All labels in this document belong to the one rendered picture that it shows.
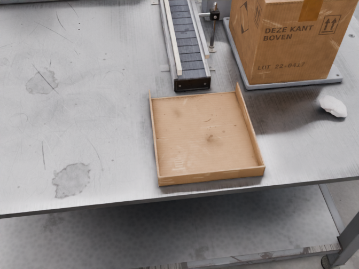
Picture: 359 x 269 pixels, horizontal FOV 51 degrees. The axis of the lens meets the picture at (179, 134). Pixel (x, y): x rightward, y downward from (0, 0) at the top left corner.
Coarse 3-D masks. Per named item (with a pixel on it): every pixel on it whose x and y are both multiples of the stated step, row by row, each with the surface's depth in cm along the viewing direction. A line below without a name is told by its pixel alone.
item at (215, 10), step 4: (216, 4) 112; (212, 8) 115; (216, 8) 113; (212, 12) 114; (216, 12) 114; (200, 16) 115; (204, 16) 115; (208, 16) 115; (212, 16) 114; (216, 16) 114; (212, 20) 115; (212, 24) 118; (212, 28) 119; (212, 32) 120; (212, 36) 121; (212, 40) 122; (212, 44) 124
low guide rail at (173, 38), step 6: (168, 6) 125; (168, 12) 123; (168, 18) 121; (168, 24) 121; (174, 36) 115; (174, 42) 113; (174, 48) 111; (174, 54) 111; (180, 66) 106; (180, 72) 105
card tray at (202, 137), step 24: (192, 96) 110; (216, 96) 110; (240, 96) 105; (168, 120) 104; (192, 120) 104; (216, 120) 104; (240, 120) 104; (168, 144) 98; (192, 144) 98; (216, 144) 98; (240, 144) 98; (168, 168) 93; (192, 168) 93; (216, 168) 93; (240, 168) 89; (264, 168) 90
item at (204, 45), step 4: (192, 0) 119; (192, 4) 118; (192, 8) 117; (196, 8) 116; (196, 12) 115; (196, 16) 114; (196, 20) 112; (196, 24) 112; (200, 24) 111; (200, 28) 110; (200, 32) 108; (200, 36) 107; (204, 36) 107; (200, 40) 107; (204, 40) 106; (204, 44) 105; (204, 48) 104; (204, 52) 103; (208, 52) 102; (208, 56) 102
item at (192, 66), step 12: (168, 0) 134; (180, 0) 134; (180, 12) 129; (180, 24) 125; (192, 24) 125; (180, 36) 121; (192, 36) 121; (180, 48) 117; (192, 48) 117; (180, 60) 113; (192, 60) 113; (192, 72) 110; (204, 72) 110
